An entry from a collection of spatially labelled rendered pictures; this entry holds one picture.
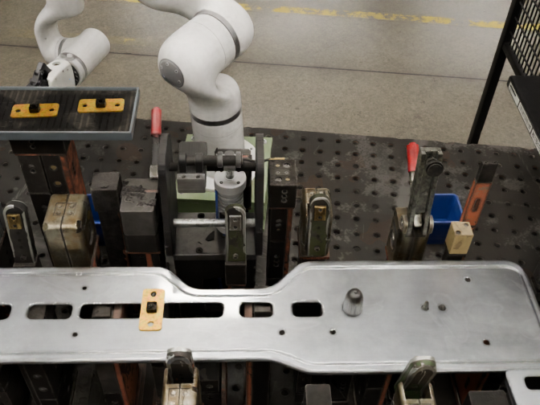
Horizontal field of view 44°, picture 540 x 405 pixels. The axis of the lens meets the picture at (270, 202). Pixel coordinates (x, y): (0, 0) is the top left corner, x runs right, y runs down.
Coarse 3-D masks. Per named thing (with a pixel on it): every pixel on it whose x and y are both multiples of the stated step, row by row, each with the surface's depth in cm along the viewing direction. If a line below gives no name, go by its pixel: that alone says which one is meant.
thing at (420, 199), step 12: (420, 156) 110; (432, 156) 111; (420, 168) 111; (432, 168) 108; (420, 180) 113; (432, 180) 113; (420, 192) 115; (432, 192) 114; (420, 204) 117; (408, 216) 118; (408, 228) 119; (420, 228) 121
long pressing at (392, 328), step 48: (0, 288) 114; (48, 288) 115; (96, 288) 115; (144, 288) 115; (192, 288) 115; (240, 288) 116; (288, 288) 116; (336, 288) 117; (384, 288) 117; (432, 288) 117; (480, 288) 117; (528, 288) 118; (0, 336) 108; (48, 336) 108; (96, 336) 108; (144, 336) 109; (192, 336) 109; (240, 336) 109; (288, 336) 110; (336, 336) 110; (384, 336) 110; (432, 336) 110; (480, 336) 111; (528, 336) 111
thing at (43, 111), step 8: (16, 104) 124; (24, 104) 124; (32, 104) 123; (40, 104) 124; (48, 104) 124; (56, 104) 124; (16, 112) 122; (24, 112) 122; (32, 112) 122; (40, 112) 122; (48, 112) 122; (56, 112) 123
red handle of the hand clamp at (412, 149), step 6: (414, 144) 121; (408, 150) 122; (414, 150) 121; (408, 156) 122; (414, 156) 121; (408, 162) 121; (414, 162) 121; (408, 168) 121; (414, 168) 120; (414, 174) 121; (420, 216) 119; (414, 222) 119; (420, 222) 119
